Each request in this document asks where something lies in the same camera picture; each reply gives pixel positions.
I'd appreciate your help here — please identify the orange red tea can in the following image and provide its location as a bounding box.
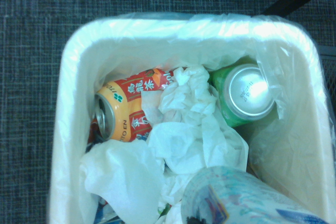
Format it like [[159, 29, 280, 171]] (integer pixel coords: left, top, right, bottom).
[[89, 68, 175, 143]]

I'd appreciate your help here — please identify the large white tissue sheet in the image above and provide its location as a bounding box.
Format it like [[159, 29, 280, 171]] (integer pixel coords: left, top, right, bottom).
[[79, 139, 169, 224]]

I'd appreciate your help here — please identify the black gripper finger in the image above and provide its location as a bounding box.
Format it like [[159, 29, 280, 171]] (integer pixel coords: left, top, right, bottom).
[[185, 216, 207, 224]]

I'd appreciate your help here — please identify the silver light blue drink can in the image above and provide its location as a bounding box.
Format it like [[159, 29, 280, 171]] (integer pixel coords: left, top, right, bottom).
[[180, 165, 329, 224]]

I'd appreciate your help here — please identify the green drink can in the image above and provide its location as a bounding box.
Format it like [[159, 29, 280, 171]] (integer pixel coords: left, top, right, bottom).
[[208, 63, 276, 128]]

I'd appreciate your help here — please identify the white lined trash bin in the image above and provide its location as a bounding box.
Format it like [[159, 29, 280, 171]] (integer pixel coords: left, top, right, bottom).
[[47, 12, 336, 224]]

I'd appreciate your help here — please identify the white plastic trash bin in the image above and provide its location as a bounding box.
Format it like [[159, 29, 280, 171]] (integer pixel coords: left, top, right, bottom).
[[47, 16, 336, 224]]

